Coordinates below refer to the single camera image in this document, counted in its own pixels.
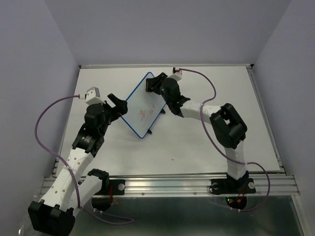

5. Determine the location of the metal wire whiteboard stand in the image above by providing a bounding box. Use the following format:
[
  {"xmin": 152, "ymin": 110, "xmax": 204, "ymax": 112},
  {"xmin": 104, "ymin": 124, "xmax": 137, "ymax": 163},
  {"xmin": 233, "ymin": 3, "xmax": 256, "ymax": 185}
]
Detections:
[{"xmin": 147, "ymin": 109, "xmax": 165, "ymax": 134}]

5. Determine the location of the white table edge rail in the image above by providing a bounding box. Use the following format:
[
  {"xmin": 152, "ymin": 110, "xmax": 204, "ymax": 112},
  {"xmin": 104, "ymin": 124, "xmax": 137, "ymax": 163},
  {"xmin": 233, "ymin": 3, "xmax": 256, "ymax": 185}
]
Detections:
[{"xmin": 79, "ymin": 63, "xmax": 254, "ymax": 69}]

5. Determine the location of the blue-edged small whiteboard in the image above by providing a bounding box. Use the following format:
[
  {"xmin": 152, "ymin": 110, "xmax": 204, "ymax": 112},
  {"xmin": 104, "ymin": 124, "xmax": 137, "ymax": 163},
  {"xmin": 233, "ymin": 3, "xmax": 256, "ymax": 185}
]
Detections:
[{"xmin": 122, "ymin": 72, "xmax": 166, "ymax": 139}]

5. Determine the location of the aluminium front mounting rail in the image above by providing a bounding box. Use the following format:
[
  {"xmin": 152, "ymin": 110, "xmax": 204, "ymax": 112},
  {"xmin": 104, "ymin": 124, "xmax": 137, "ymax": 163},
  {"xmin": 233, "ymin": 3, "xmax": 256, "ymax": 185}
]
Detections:
[{"xmin": 40, "ymin": 174, "xmax": 301, "ymax": 197}]

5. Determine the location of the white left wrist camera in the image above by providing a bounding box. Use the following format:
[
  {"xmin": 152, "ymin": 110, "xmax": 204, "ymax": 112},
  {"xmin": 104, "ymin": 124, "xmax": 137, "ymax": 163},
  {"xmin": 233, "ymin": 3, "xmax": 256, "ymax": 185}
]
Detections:
[{"xmin": 79, "ymin": 87, "xmax": 104, "ymax": 105}]

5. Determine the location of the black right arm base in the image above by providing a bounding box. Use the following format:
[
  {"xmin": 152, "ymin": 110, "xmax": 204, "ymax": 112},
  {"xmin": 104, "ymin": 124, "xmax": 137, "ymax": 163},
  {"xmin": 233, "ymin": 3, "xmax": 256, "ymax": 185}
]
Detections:
[{"xmin": 208, "ymin": 171, "xmax": 256, "ymax": 211}]

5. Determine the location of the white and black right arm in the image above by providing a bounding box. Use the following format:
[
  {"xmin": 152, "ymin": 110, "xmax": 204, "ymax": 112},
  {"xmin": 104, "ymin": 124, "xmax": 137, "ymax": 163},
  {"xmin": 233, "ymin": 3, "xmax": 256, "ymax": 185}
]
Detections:
[{"xmin": 145, "ymin": 67, "xmax": 248, "ymax": 192}]

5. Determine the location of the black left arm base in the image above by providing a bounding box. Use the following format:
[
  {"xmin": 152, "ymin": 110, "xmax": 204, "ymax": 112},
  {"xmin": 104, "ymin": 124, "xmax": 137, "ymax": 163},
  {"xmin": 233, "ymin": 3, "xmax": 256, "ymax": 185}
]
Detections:
[{"xmin": 87, "ymin": 169, "xmax": 126, "ymax": 211}]

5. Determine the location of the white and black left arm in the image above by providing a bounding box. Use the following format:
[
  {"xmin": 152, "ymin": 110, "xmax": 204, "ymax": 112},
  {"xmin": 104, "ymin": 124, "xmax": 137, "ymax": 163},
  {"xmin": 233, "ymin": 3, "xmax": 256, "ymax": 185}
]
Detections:
[{"xmin": 28, "ymin": 93, "xmax": 127, "ymax": 236}]

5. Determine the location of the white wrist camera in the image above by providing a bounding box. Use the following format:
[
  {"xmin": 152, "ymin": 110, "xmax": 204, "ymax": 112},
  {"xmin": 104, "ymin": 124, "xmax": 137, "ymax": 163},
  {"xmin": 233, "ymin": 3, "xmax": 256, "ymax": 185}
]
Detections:
[
  {"xmin": 79, "ymin": 87, "xmax": 104, "ymax": 105},
  {"xmin": 168, "ymin": 67, "xmax": 183, "ymax": 82}
]

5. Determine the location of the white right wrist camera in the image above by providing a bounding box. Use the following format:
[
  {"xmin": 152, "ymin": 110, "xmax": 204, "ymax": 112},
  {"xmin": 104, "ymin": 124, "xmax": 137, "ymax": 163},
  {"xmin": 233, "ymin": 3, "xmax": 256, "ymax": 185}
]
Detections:
[{"xmin": 168, "ymin": 67, "xmax": 183, "ymax": 82}]

